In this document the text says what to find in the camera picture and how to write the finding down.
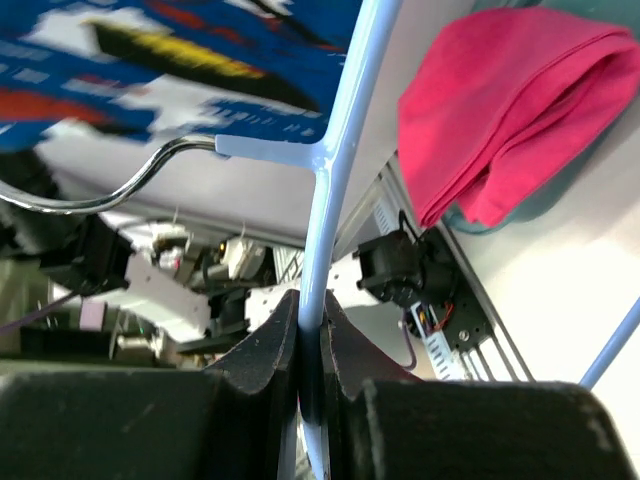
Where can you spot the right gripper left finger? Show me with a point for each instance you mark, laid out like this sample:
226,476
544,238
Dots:
232,420

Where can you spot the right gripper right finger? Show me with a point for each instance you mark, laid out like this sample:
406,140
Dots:
384,423

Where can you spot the light blue hanger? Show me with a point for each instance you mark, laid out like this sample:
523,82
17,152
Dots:
97,173

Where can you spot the magenta trousers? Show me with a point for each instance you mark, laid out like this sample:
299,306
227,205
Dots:
504,99

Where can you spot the teal plastic basket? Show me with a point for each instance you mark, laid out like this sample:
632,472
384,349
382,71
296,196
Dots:
621,12

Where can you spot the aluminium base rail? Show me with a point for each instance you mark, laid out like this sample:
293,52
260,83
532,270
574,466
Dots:
478,333

